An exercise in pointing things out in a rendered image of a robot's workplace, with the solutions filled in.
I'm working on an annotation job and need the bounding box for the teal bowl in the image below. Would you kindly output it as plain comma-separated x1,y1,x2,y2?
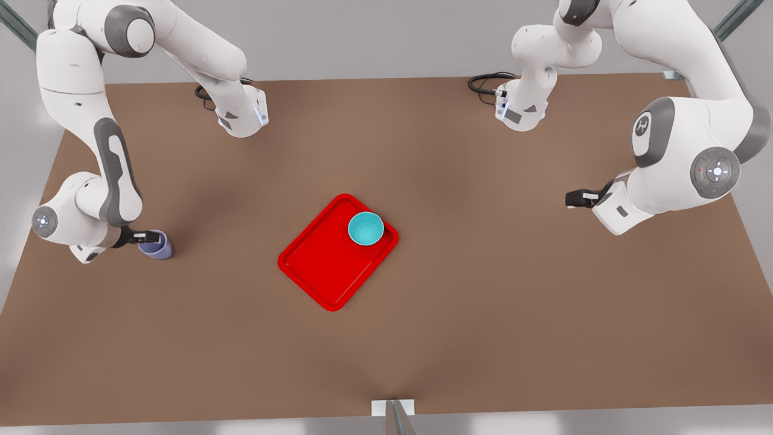
347,211,385,248

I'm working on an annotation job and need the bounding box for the purple cup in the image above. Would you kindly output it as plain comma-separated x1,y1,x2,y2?
138,229,173,261

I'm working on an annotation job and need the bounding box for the red tray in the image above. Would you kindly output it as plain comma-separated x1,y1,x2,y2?
277,193,400,313

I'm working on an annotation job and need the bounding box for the silver frame post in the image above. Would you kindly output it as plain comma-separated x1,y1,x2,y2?
713,0,766,42
385,399,419,435
0,6,38,54

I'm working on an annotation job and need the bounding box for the black cable loop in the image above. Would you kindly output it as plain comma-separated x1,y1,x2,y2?
194,77,255,113
467,72,518,108

